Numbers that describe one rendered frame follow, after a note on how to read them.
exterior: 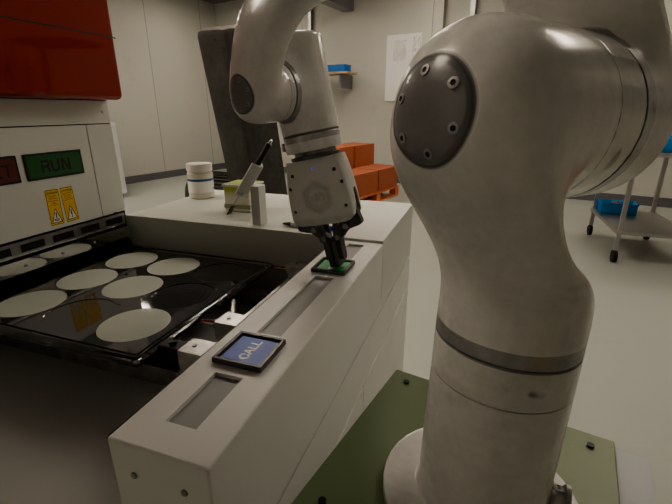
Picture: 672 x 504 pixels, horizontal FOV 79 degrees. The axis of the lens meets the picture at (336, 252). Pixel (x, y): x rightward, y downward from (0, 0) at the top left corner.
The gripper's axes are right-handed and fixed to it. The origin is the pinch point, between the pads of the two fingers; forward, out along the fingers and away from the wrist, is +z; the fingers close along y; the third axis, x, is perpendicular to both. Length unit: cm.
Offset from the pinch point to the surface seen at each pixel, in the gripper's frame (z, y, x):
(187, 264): 1.3, -35.7, 6.4
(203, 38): -94, -136, 185
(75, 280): -2, -50, -7
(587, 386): 113, 55, 129
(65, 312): 0.5, -40.0, -17.5
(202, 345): 5.3, -13.1, -19.6
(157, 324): 3.9, -23.9, -15.8
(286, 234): -0.5, -16.3, 15.0
